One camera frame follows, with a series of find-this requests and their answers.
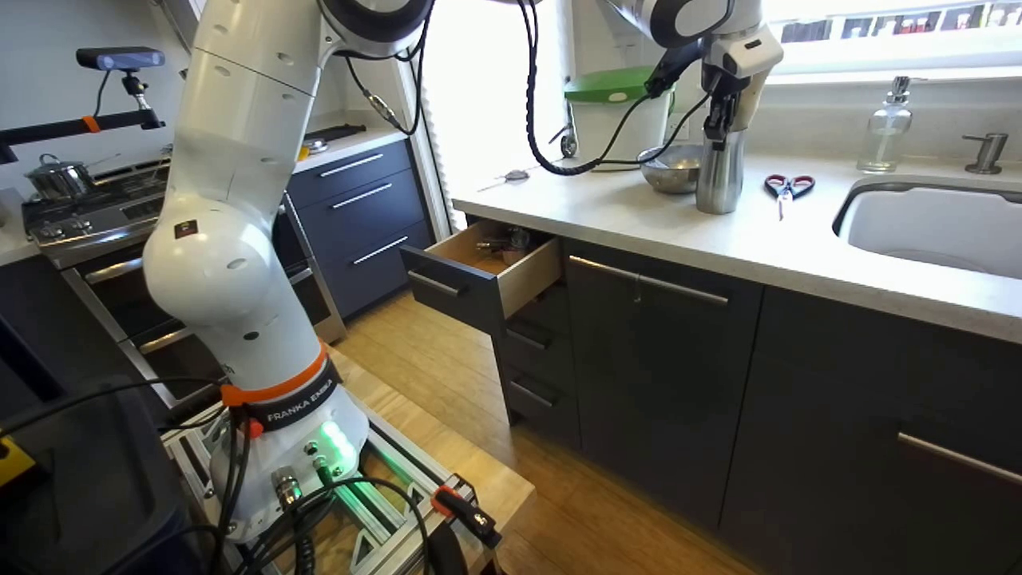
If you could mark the white bin with green lid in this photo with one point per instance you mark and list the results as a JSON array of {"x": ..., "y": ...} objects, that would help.
[{"x": 611, "y": 116}]

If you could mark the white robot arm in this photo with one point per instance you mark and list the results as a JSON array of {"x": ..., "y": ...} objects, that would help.
[{"x": 211, "y": 263}]

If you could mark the silver metal bowl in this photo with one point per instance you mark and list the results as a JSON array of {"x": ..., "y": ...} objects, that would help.
[{"x": 675, "y": 172}]

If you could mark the stainless steel stove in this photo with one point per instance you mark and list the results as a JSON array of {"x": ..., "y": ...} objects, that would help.
[{"x": 98, "y": 244}]

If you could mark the black bin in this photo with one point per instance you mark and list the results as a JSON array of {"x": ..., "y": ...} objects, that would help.
[{"x": 102, "y": 499}]

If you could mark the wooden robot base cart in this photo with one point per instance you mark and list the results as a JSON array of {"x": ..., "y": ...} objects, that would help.
[{"x": 402, "y": 479}]

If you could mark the clear soap dispenser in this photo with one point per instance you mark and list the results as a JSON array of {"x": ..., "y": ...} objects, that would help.
[{"x": 885, "y": 129}]

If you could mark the metal faucet handle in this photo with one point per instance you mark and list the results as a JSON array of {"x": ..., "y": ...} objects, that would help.
[{"x": 986, "y": 155}]

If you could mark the black handled scissors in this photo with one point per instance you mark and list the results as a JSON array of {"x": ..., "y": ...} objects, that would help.
[{"x": 783, "y": 189}]

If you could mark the blue drawer cabinet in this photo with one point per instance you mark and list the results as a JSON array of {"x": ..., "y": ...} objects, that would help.
[{"x": 358, "y": 215}]

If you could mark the white kitchen sink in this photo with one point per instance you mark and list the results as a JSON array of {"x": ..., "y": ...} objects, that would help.
[{"x": 939, "y": 222}]

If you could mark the dark base cabinets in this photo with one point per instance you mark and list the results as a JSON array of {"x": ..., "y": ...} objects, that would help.
[{"x": 810, "y": 437}]

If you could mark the metal kettle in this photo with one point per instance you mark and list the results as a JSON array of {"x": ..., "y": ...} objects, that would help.
[{"x": 61, "y": 180}]

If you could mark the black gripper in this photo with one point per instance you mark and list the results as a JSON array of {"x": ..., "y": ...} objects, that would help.
[{"x": 731, "y": 71}]

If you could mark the open wooden drawer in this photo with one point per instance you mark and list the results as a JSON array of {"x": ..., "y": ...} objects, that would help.
[{"x": 483, "y": 273}]

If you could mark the camera on black stand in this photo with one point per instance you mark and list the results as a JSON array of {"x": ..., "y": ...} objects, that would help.
[{"x": 128, "y": 62}]

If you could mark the silver metal bottle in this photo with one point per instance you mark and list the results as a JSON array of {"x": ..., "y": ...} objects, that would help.
[{"x": 720, "y": 175}]

